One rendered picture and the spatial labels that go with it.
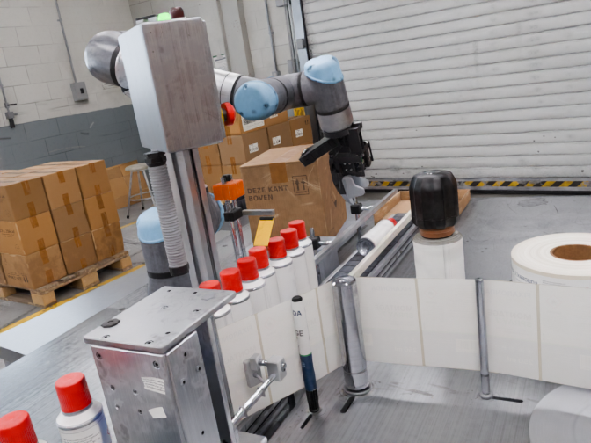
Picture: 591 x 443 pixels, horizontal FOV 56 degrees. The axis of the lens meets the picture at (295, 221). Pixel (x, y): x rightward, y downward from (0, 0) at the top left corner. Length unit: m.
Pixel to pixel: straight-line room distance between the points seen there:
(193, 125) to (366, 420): 0.51
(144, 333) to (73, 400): 0.13
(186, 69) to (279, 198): 0.85
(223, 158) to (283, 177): 3.21
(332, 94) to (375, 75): 4.41
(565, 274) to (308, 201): 0.89
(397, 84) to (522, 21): 1.21
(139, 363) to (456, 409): 0.47
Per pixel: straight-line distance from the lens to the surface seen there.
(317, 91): 1.21
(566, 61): 5.08
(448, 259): 0.99
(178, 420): 0.61
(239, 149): 4.72
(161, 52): 0.87
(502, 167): 5.32
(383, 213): 1.98
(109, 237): 4.66
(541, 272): 0.95
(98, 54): 1.30
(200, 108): 0.88
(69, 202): 4.45
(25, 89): 6.93
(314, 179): 1.62
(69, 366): 1.35
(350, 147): 1.27
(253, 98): 1.10
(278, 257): 1.03
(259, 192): 1.68
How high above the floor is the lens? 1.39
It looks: 16 degrees down
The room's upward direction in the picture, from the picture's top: 9 degrees counter-clockwise
